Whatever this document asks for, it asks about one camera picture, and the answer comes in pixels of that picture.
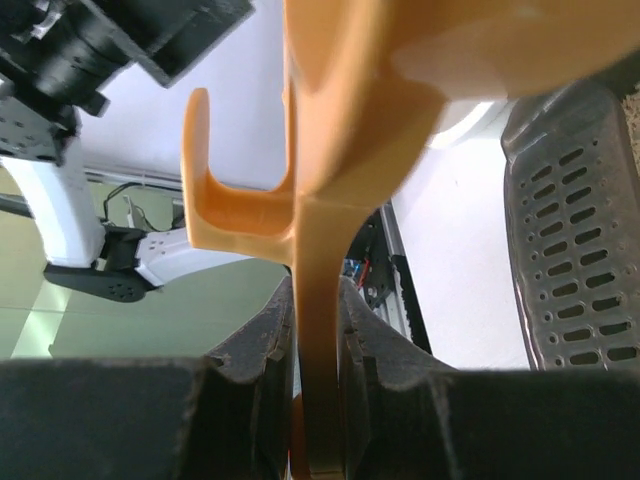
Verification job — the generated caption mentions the brown litter box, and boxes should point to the brown litter box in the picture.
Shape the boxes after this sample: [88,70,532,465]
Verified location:
[501,80,639,370]

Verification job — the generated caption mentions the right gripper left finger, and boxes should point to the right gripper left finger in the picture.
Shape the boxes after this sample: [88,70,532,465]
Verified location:
[1,278,295,479]

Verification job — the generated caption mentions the yellow litter scoop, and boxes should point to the yellow litter scoop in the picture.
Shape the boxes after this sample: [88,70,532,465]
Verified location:
[181,1,639,479]

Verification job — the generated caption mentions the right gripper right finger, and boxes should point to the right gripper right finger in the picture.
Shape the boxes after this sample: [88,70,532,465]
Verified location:
[339,279,639,479]

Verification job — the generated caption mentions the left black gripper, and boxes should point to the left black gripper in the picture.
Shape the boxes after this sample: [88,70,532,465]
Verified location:
[0,0,256,119]

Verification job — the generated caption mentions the white plastic tub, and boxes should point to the white plastic tub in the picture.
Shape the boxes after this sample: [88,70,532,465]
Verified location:
[427,100,513,150]

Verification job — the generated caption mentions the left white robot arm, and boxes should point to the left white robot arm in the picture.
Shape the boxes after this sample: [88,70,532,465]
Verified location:
[1,1,285,303]

